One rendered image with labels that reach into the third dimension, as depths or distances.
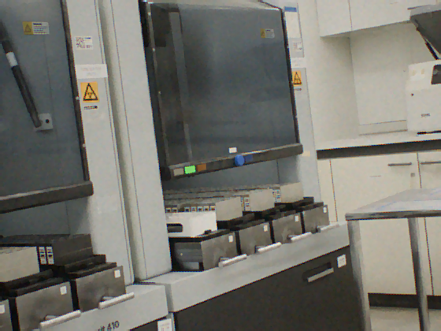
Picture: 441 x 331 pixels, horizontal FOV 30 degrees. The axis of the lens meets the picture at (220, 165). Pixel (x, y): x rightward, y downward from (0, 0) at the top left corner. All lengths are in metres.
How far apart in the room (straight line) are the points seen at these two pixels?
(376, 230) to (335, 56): 1.13
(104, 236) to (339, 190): 2.75
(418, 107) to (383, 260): 0.83
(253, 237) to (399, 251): 2.30
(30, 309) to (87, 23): 0.67
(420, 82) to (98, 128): 2.62
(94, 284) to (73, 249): 0.11
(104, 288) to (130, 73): 0.53
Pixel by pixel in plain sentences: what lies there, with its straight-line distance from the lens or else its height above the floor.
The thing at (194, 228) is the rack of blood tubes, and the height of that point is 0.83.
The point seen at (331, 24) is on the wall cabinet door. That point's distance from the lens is 4.84.
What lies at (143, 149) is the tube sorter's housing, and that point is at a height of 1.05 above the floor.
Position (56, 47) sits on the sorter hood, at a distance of 1.85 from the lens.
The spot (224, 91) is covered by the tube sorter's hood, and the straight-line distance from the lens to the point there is 2.26.
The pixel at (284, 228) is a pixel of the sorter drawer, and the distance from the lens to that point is 2.31.
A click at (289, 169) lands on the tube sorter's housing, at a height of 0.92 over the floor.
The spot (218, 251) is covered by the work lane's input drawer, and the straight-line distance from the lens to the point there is 2.08.
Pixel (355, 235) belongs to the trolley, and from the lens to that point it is 2.14.
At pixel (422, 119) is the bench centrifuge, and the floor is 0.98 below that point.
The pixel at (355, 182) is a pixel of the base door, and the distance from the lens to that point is 4.48.
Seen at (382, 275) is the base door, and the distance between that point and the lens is 4.51.
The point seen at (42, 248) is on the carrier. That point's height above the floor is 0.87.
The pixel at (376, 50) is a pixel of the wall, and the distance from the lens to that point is 5.08.
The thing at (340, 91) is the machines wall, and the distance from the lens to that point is 5.01.
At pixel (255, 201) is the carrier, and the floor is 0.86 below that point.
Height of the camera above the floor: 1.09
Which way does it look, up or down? 3 degrees down
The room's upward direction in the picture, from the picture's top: 7 degrees counter-clockwise
